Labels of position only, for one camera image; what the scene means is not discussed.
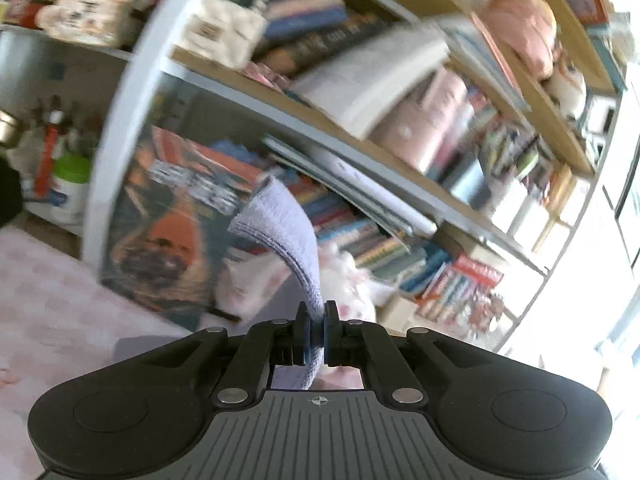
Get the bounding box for pink cylindrical case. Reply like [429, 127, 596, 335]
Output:
[372, 67, 468, 173]

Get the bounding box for red box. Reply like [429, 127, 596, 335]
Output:
[450, 255, 503, 286]

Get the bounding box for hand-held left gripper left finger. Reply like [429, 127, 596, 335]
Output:
[116, 301, 315, 409]

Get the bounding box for red bottle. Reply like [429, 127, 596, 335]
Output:
[35, 110, 63, 198]

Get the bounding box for pile of dark books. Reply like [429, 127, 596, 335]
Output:
[250, 0, 396, 76]

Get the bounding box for floral dressed plush doll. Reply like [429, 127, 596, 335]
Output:
[37, 0, 146, 46]

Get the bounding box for dark illustrated book box set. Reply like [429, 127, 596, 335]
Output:
[100, 125, 273, 331]

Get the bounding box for row of thin upright books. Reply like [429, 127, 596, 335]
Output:
[440, 85, 541, 186]

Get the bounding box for white quilted pearl-handle handbag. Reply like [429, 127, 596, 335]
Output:
[180, 0, 271, 68]

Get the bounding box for white wooden bookshelf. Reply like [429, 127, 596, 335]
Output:
[82, 0, 626, 356]

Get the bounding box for white jar with green lid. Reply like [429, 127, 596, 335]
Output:
[50, 152, 93, 226]

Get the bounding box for white open book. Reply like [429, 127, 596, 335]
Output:
[287, 22, 451, 141]

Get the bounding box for lavender cloth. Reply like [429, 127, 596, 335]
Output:
[227, 176, 326, 392]

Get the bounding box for peach plush toy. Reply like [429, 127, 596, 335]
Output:
[482, 0, 558, 81]

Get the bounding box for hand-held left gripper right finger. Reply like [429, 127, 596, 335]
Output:
[322, 301, 501, 409]

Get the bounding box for row of colourful figurines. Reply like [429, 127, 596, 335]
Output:
[415, 280, 506, 336]

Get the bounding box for stack of grey tablets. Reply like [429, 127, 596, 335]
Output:
[262, 135, 438, 236]

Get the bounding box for pink spotted plush rabbit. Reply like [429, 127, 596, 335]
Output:
[215, 242, 396, 326]

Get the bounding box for row of colourful books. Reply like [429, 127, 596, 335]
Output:
[280, 170, 451, 296]

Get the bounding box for metal bowl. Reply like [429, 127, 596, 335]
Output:
[0, 110, 18, 148]

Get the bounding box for pink checkered table mat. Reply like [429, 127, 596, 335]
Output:
[0, 225, 201, 480]

